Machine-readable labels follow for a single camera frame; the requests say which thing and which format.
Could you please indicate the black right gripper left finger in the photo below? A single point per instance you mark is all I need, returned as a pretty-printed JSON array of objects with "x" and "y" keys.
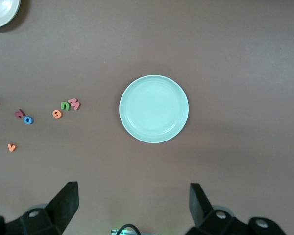
[{"x": 51, "y": 220}]

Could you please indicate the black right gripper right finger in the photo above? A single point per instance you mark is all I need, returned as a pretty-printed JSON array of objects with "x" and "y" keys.
[{"x": 210, "y": 220}]

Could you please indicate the orange round foam letter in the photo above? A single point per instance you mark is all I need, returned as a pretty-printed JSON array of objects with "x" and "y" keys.
[{"x": 56, "y": 114}]

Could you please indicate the green foam letter u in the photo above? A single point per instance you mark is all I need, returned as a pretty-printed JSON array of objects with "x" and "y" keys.
[{"x": 65, "y": 106}]

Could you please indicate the pink foam letter w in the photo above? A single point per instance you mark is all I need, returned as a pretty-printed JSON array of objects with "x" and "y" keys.
[{"x": 74, "y": 103}]

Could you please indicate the orange foam letter v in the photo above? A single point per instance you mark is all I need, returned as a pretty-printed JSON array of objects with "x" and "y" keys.
[{"x": 11, "y": 149}]

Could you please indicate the blue foam letter o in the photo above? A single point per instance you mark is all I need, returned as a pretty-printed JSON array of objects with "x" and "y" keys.
[{"x": 31, "y": 121}]

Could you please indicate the dark red foam letter z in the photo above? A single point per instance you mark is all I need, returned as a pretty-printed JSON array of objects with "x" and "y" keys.
[{"x": 19, "y": 114}]

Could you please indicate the green plate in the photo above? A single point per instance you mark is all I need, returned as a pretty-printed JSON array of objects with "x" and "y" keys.
[{"x": 154, "y": 109}]

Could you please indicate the brown table cover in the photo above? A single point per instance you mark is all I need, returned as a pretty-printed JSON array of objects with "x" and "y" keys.
[{"x": 210, "y": 61}]

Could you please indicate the beige plate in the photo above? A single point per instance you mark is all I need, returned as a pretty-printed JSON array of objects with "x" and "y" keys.
[{"x": 0, "y": 12}]

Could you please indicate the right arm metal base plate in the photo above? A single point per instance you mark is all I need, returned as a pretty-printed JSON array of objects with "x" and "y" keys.
[{"x": 149, "y": 233}]

